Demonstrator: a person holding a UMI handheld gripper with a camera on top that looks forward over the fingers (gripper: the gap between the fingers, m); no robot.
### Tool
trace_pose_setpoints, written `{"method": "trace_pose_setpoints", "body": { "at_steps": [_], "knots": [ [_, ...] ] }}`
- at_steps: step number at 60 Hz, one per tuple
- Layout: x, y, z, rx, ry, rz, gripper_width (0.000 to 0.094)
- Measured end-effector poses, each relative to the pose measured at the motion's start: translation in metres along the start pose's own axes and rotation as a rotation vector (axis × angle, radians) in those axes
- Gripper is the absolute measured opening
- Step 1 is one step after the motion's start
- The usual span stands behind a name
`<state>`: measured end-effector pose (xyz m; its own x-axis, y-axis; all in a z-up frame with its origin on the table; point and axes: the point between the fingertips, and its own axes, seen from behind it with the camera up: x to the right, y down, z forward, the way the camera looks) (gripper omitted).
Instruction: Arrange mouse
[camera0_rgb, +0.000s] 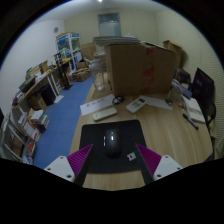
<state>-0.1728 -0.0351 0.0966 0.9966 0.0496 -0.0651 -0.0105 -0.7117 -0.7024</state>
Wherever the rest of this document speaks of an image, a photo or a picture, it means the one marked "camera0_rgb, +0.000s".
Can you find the white paper sheet with print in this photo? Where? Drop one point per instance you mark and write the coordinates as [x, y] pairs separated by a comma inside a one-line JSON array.
[[95, 105]]

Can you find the white shelf unit with books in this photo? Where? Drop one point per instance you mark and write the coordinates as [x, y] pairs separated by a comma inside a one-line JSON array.
[[23, 136]]

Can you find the black mouse pad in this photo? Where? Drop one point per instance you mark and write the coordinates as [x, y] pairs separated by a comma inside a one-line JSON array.
[[93, 136]]

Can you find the cluttered white side desk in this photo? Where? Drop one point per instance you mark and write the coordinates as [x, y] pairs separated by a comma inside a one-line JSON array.
[[36, 83]]

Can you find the white book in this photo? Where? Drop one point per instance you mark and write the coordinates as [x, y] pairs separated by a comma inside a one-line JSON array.
[[195, 110]]

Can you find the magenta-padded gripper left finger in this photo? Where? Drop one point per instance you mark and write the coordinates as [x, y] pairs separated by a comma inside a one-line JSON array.
[[60, 168]]

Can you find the cardboard box on floor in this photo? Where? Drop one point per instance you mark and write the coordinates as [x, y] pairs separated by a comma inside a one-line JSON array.
[[81, 75]]

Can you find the clear plastic jar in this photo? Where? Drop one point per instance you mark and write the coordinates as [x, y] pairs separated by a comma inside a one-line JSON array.
[[97, 76]]

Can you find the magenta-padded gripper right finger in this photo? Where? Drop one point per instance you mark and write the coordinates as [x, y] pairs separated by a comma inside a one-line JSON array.
[[165, 168]]

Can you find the small open cardboard box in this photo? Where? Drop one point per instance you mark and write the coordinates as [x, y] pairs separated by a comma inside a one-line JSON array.
[[174, 48]]

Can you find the white remote with screen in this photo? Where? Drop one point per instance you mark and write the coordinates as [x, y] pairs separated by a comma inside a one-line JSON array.
[[136, 105]]

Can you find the black computer mouse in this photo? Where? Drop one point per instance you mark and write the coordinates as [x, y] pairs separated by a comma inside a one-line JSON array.
[[112, 143]]

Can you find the blue white display cabinet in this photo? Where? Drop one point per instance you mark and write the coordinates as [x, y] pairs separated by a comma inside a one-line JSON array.
[[69, 45]]

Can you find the large brown cardboard box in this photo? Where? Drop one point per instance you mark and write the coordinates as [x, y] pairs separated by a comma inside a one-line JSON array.
[[133, 70]]

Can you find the wall window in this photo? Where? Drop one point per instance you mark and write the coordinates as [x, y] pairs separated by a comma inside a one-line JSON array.
[[109, 25]]

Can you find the black floor stand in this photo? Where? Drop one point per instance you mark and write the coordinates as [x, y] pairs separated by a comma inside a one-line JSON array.
[[63, 73]]

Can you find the black marker pen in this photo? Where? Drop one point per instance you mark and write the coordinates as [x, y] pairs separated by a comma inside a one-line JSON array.
[[190, 121]]

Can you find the slim white remote control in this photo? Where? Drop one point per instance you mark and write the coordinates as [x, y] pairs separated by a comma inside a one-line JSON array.
[[105, 114]]

